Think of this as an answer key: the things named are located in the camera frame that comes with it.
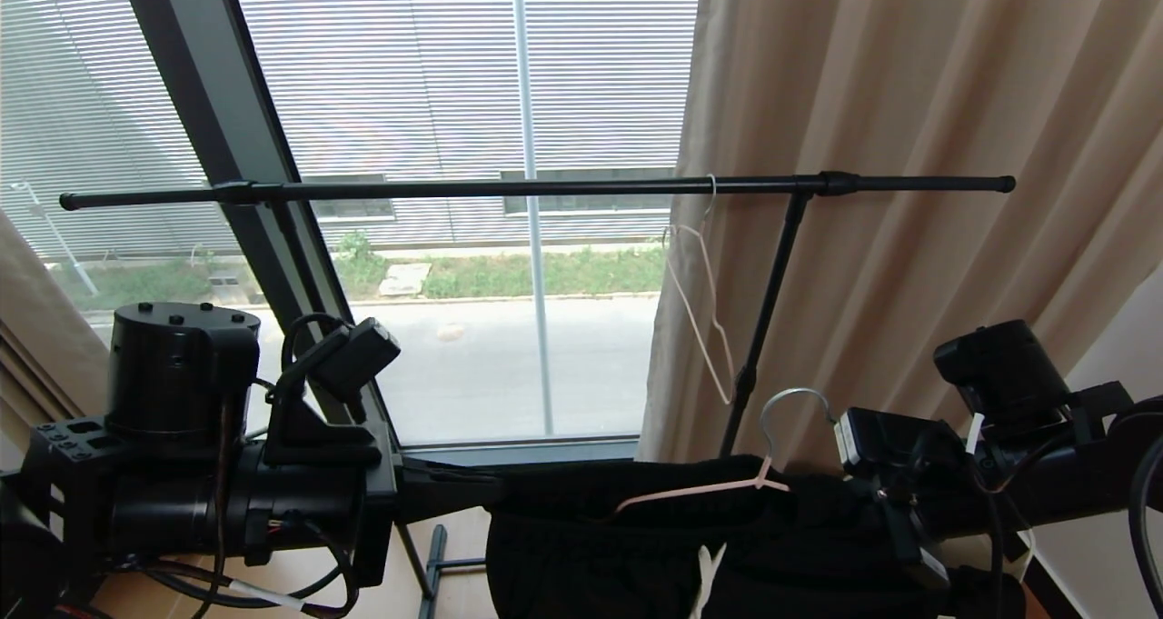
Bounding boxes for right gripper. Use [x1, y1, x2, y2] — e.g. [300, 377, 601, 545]
[868, 463, 1137, 593]

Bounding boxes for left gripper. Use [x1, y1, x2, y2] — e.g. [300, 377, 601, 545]
[109, 426, 401, 588]

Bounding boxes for black shorts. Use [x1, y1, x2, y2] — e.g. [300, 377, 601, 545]
[485, 455, 957, 619]

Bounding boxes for pink clothes hanger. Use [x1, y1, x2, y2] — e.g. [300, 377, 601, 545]
[661, 173, 736, 406]
[613, 387, 838, 516]

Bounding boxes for black clothes rack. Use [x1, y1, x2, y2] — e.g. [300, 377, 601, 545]
[58, 171, 1017, 619]

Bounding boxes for beige curtain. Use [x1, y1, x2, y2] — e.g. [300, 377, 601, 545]
[636, 0, 1163, 474]
[0, 210, 112, 420]

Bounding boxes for window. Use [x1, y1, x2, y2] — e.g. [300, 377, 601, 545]
[0, 0, 706, 461]

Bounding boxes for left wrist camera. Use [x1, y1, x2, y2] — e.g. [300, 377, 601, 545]
[263, 317, 403, 467]

